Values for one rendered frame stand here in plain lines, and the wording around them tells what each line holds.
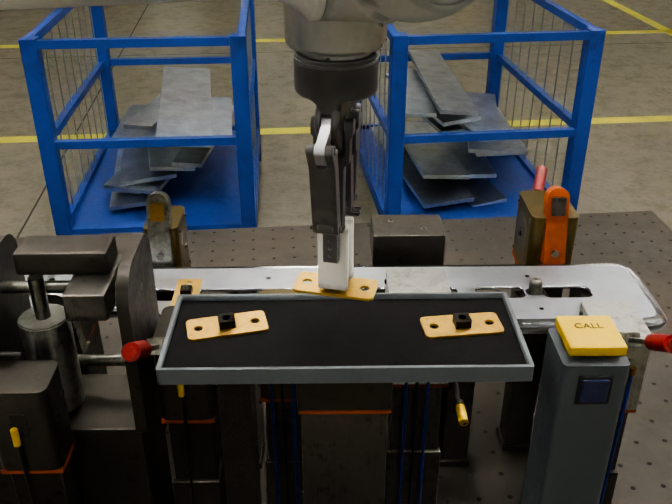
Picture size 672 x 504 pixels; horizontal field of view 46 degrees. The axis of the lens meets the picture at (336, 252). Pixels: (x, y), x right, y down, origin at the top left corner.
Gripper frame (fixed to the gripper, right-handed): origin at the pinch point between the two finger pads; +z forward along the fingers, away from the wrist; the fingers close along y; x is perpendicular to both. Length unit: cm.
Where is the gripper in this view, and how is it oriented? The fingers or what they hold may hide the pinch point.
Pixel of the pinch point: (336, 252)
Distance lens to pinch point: 78.4
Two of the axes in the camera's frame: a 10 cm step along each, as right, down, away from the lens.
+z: 0.0, 8.7, 4.9
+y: 2.3, -4.7, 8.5
